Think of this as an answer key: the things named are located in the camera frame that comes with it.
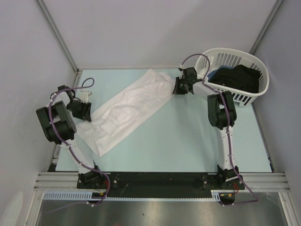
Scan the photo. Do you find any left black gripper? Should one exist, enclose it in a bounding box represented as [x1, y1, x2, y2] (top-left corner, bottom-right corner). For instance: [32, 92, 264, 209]
[66, 99, 92, 122]

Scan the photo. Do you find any white long sleeve shirt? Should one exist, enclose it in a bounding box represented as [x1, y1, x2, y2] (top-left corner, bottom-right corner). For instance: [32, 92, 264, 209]
[77, 69, 175, 157]

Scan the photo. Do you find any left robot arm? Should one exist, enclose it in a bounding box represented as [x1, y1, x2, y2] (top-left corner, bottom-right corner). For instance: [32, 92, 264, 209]
[36, 85, 109, 189]

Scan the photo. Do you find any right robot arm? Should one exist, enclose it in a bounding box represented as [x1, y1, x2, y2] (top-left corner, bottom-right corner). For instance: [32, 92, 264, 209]
[173, 67, 241, 190]

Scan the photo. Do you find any blue shirt in basket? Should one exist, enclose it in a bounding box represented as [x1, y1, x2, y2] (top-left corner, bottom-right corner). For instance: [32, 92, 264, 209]
[207, 65, 233, 81]

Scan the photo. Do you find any black shirt in basket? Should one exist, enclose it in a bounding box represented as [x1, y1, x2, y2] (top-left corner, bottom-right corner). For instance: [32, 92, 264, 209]
[209, 65, 261, 93]

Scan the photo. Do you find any white plastic laundry basket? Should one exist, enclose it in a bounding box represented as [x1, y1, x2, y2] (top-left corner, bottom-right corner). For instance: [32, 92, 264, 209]
[195, 48, 269, 107]

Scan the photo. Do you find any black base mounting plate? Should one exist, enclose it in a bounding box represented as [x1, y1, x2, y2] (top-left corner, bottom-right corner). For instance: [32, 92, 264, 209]
[77, 171, 245, 199]

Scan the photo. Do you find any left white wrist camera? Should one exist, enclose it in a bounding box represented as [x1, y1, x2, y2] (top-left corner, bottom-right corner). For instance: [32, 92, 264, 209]
[78, 90, 93, 103]

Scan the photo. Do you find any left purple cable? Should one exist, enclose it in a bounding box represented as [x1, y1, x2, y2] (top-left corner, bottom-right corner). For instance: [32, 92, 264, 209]
[48, 77, 111, 208]

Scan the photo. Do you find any aluminium frame rail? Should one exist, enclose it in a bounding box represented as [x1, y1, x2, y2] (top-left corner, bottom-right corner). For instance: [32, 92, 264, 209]
[34, 172, 290, 192]

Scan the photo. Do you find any blue slotted cable duct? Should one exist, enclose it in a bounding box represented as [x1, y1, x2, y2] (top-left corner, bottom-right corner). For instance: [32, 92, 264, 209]
[43, 191, 93, 200]

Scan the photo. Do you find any left aluminium corner post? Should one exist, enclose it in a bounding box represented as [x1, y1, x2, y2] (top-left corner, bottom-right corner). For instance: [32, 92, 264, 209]
[34, 0, 79, 74]

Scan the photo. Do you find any aluminium corner post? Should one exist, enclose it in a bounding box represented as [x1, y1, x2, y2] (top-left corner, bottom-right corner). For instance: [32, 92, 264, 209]
[249, 0, 285, 55]
[34, 0, 79, 74]

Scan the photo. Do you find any right aluminium corner post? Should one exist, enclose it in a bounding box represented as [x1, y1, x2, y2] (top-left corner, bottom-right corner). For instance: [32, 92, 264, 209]
[249, 0, 285, 55]

